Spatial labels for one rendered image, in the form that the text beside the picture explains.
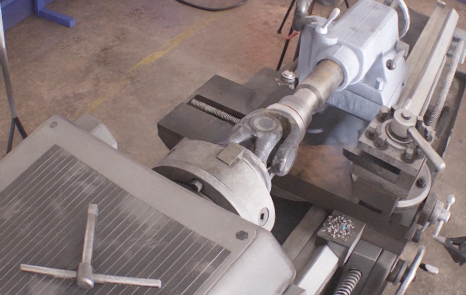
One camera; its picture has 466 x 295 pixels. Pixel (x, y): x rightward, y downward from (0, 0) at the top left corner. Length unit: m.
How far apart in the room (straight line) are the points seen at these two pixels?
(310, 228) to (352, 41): 0.52
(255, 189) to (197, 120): 0.64
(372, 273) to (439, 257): 1.15
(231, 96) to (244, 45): 1.94
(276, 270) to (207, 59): 2.80
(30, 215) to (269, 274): 0.35
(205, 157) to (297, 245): 0.45
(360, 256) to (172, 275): 0.83
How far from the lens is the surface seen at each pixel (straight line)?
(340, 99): 1.72
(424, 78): 2.06
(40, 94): 3.33
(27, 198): 0.78
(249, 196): 0.97
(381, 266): 1.41
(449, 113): 2.75
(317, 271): 1.30
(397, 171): 1.22
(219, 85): 1.73
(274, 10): 4.12
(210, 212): 0.73
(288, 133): 1.22
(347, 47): 1.49
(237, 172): 0.98
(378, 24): 1.64
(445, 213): 1.48
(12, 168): 0.83
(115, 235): 0.70
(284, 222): 1.55
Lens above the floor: 1.89
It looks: 40 degrees down
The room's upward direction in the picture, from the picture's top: 5 degrees clockwise
